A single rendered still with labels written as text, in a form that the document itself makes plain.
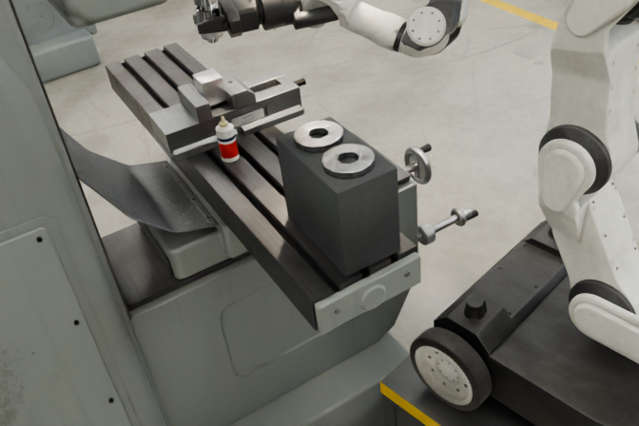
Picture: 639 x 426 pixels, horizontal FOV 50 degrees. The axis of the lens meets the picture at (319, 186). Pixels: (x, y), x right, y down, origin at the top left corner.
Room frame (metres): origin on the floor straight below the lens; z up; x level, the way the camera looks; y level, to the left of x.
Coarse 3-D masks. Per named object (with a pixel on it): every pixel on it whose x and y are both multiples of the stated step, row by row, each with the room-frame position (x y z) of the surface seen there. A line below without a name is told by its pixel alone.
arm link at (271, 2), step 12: (228, 0) 1.41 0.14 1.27; (240, 0) 1.41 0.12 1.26; (252, 0) 1.38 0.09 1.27; (264, 0) 1.37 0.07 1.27; (276, 0) 1.37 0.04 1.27; (228, 12) 1.34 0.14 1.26; (240, 12) 1.35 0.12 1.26; (252, 12) 1.35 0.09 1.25; (264, 12) 1.36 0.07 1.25; (276, 12) 1.37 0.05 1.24; (228, 24) 1.37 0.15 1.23; (240, 24) 1.33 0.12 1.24; (252, 24) 1.35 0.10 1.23; (264, 24) 1.38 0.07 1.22; (276, 24) 1.37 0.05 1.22
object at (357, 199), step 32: (320, 128) 1.07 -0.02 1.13; (288, 160) 1.04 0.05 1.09; (320, 160) 0.99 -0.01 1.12; (352, 160) 0.98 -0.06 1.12; (384, 160) 0.96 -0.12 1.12; (288, 192) 1.06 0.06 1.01; (320, 192) 0.94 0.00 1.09; (352, 192) 0.90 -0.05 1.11; (384, 192) 0.92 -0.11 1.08; (320, 224) 0.95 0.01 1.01; (352, 224) 0.89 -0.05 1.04; (384, 224) 0.92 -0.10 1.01; (352, 256) 0.89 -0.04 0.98; (384, 256) 0.92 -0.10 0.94
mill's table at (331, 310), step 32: (128, 64) 1.89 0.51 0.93; (160, 64) 1.86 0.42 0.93; (192, 64) 1.84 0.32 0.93; (128, 96) 1.72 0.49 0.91; (160, 96) 1.66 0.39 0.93; (192, 160) 1.33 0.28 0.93; (256, 160) 1.30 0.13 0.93; (224, 192) 1.19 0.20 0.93; (256, 192) 1.17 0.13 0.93; (256, 224) 1.07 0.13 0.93; (288, 224) 1.05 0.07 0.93; (256, 256) 1.05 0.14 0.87; (288, 256) 0.96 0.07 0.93; (320, 256) 0.95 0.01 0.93; (416, 256) 0.93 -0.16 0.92; (288, 288) 0.92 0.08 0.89; (320, 288) 0.87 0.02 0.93; (352, 288) 0.87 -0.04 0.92; (384, 288) 0.89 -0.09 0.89; (320, 320) 0.83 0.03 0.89
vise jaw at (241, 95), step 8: (224, 72) 1.53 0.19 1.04; (224, 80) 1.49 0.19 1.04; (232, 80) 1.48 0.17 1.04; (240, 80) 1.51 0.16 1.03; (224, 88) 1.45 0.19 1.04; (232, 88) 1.44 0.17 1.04; (240, 88) 1.44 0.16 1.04; (248, 88) 1.45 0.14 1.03; (232, 96) 1.41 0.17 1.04; (240, 96) 1.42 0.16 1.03; (248, 96) 1.43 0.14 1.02; (232, 104) 1.41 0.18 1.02; (240, 104) 1.42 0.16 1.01; (248, 104) 1.43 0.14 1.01
